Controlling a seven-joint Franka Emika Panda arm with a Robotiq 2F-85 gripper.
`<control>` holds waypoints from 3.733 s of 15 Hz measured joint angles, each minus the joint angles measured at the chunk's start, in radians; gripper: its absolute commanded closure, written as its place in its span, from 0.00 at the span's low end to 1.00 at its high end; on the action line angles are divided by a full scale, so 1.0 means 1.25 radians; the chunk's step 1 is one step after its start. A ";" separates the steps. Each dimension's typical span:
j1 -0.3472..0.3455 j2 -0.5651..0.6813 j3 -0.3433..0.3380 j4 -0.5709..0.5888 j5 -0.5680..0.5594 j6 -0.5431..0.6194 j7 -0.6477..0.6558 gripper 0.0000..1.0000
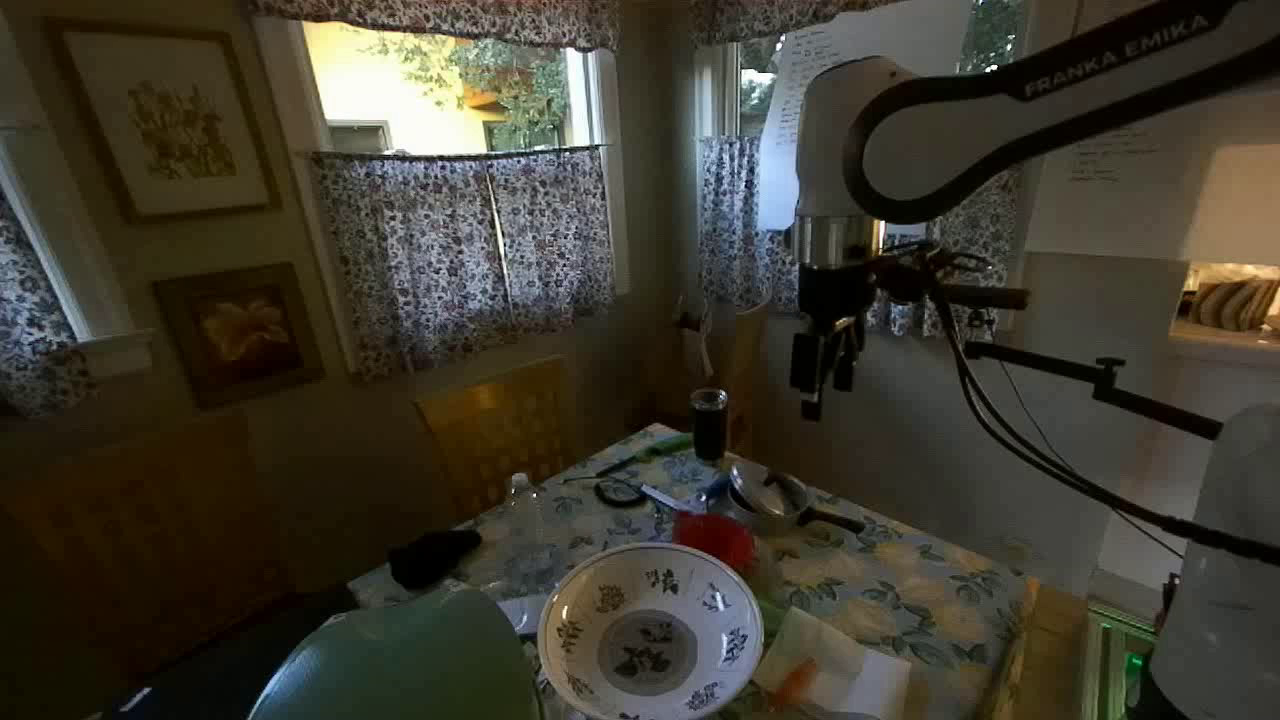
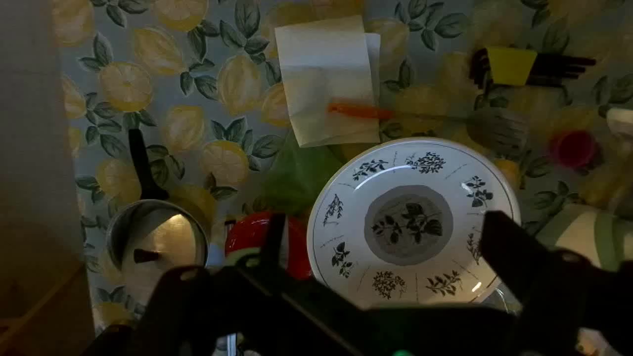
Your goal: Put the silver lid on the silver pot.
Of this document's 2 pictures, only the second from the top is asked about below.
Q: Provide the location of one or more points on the orange marker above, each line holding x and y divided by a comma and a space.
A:
359, 109

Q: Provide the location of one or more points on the white paper napkin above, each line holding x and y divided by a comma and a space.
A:
328, 79

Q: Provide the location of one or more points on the white floral print bowl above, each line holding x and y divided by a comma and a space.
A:
409, 224

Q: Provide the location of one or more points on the lemon print tablecloth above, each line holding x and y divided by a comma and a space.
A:
199, 79

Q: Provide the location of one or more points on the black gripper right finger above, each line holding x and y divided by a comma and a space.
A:
547, 297

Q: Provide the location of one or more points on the red plastic object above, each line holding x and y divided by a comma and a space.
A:
254, 238

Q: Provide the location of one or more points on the green soft object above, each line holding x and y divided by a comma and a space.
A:
290, 180

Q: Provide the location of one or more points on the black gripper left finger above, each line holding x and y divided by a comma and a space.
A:
181, 309

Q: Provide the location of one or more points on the small red cup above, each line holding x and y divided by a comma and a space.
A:
575, 149

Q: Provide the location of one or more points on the yellow marker with black cap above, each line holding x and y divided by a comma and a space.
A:
561, 66

